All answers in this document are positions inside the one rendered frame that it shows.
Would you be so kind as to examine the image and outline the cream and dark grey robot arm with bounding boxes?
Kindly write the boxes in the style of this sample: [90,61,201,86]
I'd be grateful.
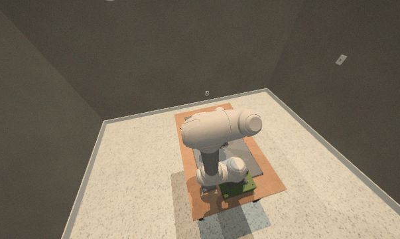
[181,107,263,189]

